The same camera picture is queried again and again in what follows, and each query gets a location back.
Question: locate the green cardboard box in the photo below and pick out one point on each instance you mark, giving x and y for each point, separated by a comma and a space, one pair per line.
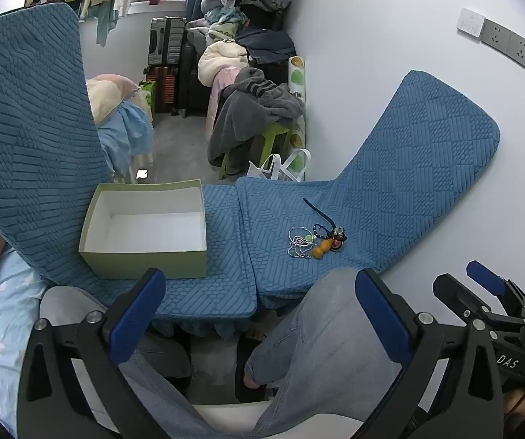
152, 233

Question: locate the pink cloth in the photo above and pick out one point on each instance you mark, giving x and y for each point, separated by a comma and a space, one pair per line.
220, 96

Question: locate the person's right hand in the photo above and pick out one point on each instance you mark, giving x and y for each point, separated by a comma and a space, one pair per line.
521, 404

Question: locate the white tote bag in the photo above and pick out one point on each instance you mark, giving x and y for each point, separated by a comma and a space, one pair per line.
274, 171

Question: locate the pile of clothes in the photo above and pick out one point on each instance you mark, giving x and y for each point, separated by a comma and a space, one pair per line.
258, 23

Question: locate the printed light blue bedsheet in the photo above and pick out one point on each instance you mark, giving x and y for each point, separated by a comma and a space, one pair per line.
6, 320

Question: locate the red suitcase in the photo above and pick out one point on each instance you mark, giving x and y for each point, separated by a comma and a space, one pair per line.
166, 89

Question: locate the orange gourd pendant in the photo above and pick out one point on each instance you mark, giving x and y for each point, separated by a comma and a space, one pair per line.
321, 250

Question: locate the green shopping bag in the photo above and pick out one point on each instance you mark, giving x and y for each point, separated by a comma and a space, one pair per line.
147, 96

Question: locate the black flower hairpin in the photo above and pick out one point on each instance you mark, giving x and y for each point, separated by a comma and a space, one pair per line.
331, 226

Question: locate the black slipper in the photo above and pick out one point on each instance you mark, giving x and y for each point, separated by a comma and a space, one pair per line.
244, 395

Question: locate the person's left leg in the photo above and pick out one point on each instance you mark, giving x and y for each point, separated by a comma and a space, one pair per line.
162, 393

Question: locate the light blue sheet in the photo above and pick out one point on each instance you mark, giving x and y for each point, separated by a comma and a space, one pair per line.
127, 135

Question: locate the grey suitcase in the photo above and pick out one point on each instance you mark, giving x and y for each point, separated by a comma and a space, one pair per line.
166, 41

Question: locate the blue quilted sofa cover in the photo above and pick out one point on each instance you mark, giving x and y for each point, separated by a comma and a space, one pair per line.
404, 169

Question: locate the green plastic stool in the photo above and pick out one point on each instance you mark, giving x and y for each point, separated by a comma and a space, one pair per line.
271, 139

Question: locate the rolled mat with green circles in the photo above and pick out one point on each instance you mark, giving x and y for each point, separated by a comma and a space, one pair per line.
297, 82

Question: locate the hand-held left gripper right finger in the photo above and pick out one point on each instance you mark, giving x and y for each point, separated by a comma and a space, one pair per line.
381, 315

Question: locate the cream padded jacket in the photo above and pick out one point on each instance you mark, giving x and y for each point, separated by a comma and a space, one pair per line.
219, 61

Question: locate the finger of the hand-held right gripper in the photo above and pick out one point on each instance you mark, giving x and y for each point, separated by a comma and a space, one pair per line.
486, 274
454, 295

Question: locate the grey wall socket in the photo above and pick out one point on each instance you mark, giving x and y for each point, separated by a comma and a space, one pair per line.
498, 39
523, 50

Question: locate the person's right leg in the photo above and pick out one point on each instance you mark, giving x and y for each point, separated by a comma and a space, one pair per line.
335, 329

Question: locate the person's leg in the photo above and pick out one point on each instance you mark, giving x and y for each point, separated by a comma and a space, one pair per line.
162, 393
335, 329

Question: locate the black suitcase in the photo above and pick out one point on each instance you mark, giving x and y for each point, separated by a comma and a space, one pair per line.
191, 77

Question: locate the grey fleece blanket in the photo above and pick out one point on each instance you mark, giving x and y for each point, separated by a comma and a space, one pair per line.
244, 114

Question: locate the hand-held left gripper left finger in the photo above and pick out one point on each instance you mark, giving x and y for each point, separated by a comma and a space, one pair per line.
136, 315

